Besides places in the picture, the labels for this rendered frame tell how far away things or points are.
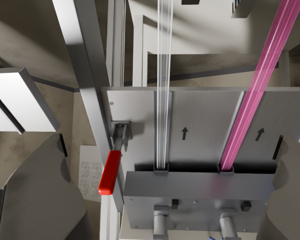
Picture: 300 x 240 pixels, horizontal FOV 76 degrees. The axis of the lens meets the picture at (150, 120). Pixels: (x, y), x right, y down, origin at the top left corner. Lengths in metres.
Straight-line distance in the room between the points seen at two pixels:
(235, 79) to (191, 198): 2.82
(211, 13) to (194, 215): 0.61
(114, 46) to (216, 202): 0.43
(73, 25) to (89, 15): 0.03
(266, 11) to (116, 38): 0.50
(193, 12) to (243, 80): 2.41
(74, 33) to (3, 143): 3.44
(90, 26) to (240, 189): 0.31
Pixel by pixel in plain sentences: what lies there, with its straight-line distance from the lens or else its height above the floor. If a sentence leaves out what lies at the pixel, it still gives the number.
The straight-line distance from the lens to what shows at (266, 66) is 0.24.
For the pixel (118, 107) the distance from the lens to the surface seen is 0.26.
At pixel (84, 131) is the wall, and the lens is 4.13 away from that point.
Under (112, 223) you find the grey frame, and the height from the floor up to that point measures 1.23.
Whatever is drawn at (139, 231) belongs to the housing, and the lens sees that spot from 0.45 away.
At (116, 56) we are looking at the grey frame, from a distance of 0.52.
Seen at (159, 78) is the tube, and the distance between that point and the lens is 0.22.
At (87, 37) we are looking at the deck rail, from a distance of 0.23.
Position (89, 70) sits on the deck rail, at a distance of 0.23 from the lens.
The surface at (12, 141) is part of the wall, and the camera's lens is 3.68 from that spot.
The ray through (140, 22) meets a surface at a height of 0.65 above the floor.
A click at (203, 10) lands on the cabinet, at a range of 0.73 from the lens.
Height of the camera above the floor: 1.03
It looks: 5 degrees down
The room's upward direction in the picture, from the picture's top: 179 degrees counter-clockwise
